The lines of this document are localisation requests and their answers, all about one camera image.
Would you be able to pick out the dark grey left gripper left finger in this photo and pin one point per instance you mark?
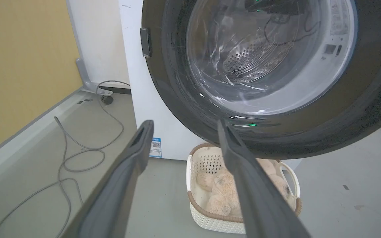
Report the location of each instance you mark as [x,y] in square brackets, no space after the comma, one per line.
[111,198]

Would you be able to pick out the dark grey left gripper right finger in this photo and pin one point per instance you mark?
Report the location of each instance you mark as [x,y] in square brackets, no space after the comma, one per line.
[259,198]

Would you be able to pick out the black round washing machine door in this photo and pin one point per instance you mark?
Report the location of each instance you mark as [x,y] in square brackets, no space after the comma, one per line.
[177,82]

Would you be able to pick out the white washing machine body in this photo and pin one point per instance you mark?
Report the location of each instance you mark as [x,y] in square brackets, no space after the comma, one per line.
[144,99]

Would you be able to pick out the beige plush teddy bear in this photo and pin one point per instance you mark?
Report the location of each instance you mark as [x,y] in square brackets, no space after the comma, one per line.
[222,195]

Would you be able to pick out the white woven laundry basket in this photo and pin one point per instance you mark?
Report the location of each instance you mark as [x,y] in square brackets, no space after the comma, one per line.
[210,221]

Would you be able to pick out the blue QR code sticker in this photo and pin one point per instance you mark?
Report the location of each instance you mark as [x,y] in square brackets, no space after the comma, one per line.
[155,147]

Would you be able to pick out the black caster wheel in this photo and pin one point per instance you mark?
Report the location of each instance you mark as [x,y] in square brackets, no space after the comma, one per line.
[107,99]

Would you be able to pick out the grey partition panel foot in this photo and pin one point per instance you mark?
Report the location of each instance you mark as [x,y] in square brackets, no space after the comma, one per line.
[88,79]

